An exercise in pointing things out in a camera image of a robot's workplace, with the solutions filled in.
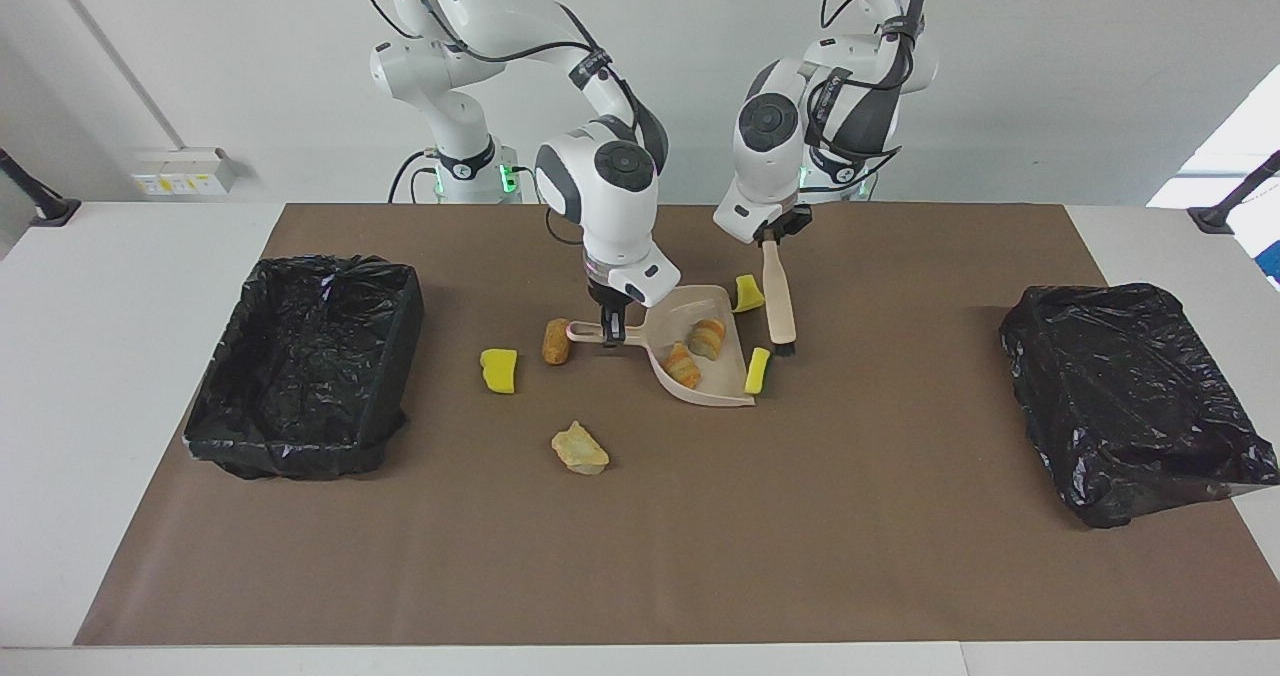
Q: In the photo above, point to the beige hand brush black bristles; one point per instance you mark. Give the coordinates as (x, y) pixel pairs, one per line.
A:
(779, 296)

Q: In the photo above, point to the pale beige sponge chunk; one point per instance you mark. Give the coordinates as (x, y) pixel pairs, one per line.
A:
(580, 448)

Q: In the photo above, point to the brown table mat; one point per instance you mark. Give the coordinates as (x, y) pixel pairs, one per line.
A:
(640, 576)

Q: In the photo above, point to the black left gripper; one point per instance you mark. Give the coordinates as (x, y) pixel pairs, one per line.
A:
(785, 226)

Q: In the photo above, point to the brown peanut shaped toy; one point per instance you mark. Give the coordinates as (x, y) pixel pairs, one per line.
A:
(556, 343)

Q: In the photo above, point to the white wall socket box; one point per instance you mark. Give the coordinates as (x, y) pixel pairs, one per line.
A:
(180, 171)

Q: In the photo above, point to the curled yellow sponge piece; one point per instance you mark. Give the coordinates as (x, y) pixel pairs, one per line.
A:
(758, 370)

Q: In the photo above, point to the beige plastic dustpan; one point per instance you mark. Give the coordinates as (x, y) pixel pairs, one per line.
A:
(720, 386)

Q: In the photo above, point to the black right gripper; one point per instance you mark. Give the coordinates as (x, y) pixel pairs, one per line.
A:
(612, 308)

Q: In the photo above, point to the blue white box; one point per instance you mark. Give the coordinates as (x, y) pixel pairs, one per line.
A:
(1272, 261)

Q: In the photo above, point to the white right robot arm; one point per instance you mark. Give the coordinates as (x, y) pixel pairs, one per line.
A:
(610, 216)

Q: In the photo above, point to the orange striped croissant toy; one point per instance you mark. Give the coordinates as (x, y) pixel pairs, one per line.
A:
(707, 338)
(682, 364)

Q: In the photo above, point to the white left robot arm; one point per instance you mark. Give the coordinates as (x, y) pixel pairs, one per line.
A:
(760, 176)

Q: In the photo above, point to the bin lined with black bag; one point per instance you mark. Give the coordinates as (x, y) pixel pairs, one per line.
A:
(300, 376)
(1130, 406)

